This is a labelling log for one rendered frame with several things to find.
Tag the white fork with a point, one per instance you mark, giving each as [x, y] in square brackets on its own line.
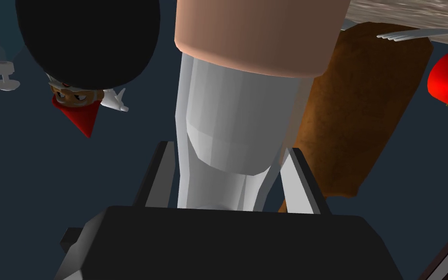
[410, 34]

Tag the brown bread loaf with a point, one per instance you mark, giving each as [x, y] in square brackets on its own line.
[364, 116]

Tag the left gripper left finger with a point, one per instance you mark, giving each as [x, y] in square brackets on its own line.
[158, 182]

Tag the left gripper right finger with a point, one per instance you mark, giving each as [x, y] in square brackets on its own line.
[298, 190]

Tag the grey bottle with pink band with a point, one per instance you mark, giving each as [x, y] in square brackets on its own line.
[231, 116]

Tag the black gnome figurine red hat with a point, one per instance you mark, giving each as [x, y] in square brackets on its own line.
[88, 42]

